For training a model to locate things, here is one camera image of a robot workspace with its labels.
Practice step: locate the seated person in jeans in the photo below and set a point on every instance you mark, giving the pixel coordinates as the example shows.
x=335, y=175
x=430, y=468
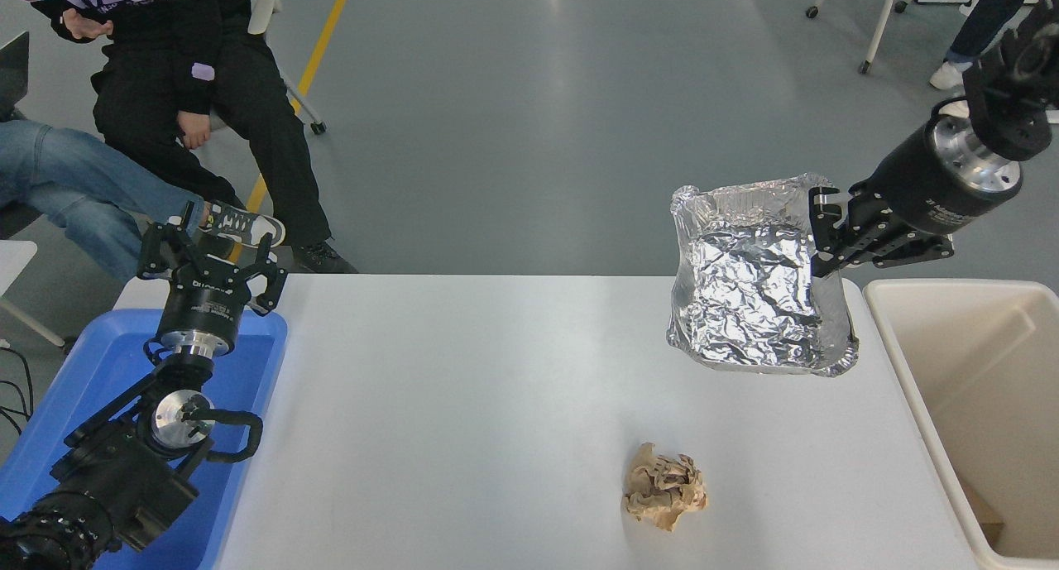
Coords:
x=74, y=189

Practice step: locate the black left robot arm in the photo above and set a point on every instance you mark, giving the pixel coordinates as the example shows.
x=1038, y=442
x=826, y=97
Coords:
x=124, y=471

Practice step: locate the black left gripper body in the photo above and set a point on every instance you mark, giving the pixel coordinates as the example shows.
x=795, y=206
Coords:
x=203, y=309

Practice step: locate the seated person's right hand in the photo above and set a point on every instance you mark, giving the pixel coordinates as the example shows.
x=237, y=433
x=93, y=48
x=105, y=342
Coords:
x=83, y=26

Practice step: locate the crumpled tan paper ball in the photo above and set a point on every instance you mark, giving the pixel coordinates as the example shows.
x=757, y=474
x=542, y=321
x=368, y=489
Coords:
x=662, y=487

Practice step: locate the blue plastic tray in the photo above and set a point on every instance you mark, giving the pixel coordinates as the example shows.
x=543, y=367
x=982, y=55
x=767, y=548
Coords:
x=91, y=380

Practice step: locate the seated person in black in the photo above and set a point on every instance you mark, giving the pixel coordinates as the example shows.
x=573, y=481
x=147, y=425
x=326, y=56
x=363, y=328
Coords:
x=248, y=107

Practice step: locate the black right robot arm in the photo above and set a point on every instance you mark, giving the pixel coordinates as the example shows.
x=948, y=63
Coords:
x=1009, y=107

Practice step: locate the foil tray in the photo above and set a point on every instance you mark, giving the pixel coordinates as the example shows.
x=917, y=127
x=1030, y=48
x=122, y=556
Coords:
x=745, y=297

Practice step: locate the seated person's left hand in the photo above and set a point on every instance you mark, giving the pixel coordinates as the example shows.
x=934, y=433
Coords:
x=194, y=131

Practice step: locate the large pale bin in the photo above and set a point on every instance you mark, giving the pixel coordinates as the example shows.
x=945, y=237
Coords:
x=993, y=371

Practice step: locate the white side table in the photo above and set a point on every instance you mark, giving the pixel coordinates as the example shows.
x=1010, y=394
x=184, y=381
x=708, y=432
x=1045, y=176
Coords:
x=12, y=260

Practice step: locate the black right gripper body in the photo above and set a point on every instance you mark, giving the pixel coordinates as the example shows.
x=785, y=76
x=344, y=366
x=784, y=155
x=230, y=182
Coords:
x=918, y=185

